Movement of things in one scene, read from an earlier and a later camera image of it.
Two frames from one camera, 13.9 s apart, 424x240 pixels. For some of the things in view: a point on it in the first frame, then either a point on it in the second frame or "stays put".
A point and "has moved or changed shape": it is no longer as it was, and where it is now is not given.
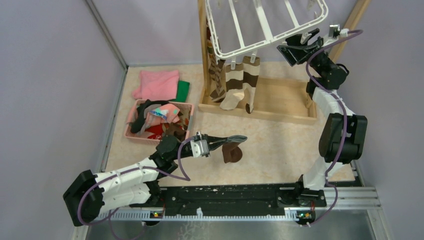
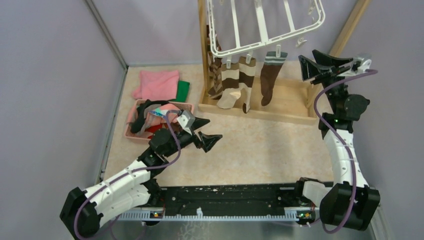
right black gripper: (294, 54) -> (310, 70)
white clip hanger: (272, 42) has moved or changed shape
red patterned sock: (157, 130) stays put
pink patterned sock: (166, 113) stays put
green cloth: (183, 89) stays put
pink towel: (157, 85) stays put
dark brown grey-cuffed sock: (231, 152) -> (271, 65)
